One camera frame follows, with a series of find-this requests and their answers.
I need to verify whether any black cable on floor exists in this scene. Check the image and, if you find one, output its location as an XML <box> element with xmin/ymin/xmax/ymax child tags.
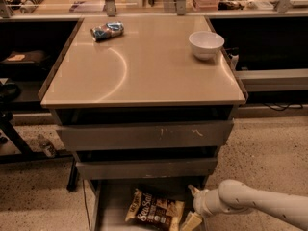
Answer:
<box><xmin>261</xmin><ymin>102</ymin><xmax>304</xmax><ymax>112</ymax></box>

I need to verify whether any brown sea salt chip bag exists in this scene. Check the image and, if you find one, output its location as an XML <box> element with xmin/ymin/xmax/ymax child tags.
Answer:
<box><xmin>125</xmin><ymin>189</ymin><xmax>185</xmax><ymax>231</ymax></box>

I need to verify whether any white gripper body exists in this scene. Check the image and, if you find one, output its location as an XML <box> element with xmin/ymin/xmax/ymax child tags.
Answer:
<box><xmin>193</xmin><ymin>189</ymin><xmax>221</xmax><ymax>218</ymax></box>

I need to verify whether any grey drawer cabinet with counter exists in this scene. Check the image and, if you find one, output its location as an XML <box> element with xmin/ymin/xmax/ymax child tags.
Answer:
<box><xmin>39</xmin><ymin>15</ymin><xmax>245</xmax><ymax>231</ymax></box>

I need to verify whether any grey top drawer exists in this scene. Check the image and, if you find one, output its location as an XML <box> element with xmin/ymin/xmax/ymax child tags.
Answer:
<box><xmin>57</xmin><ymin>120</ymin><xmax>233</xmax><ymax>151</ymax></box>

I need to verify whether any grey middle drawer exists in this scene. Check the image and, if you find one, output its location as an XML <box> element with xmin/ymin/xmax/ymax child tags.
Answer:
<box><xmin>76</xmin><ymin>158</ymin><xmax>218</xmax><ymax>180</ymax></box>

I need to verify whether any grey open bottom drawer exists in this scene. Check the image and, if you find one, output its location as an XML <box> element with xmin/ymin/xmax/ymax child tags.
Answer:
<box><xmin>93</xmin><ymin>176</ymin><xmax>204</xmax><ymax>231</ymax></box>

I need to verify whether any black metal table leg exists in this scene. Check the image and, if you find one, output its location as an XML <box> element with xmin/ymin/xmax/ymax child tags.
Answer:
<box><xmin>0</xmin><ymin>112</ymin><xmax>78</xmax><ymax>192</ymax></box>

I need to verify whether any white ceramic bowl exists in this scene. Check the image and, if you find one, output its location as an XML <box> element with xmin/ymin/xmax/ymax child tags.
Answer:
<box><xmin>189</xmin><ymin>31</ymin><xmax>224</xmax><ymax>60</ymax></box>

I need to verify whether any crushed blue soda can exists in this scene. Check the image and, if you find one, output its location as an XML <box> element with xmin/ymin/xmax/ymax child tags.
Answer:
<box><xmin>90</xmin><ymin>21</ymin><xmax>124</xmax><ymax>42</ymax></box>

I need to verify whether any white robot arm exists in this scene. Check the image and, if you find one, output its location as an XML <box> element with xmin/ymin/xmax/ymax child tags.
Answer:
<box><xmin>180</xmin><ymin>179</ymin><xmax>308</xmax><ymax>231</ymax></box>

